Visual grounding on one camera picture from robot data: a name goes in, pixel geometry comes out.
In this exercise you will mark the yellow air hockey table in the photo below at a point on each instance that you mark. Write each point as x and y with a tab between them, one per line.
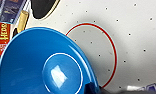
134	33

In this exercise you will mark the orange red game box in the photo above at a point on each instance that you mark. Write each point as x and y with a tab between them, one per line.
2	38

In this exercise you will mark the colourful board game packet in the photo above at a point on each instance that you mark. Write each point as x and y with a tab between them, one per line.
9	10

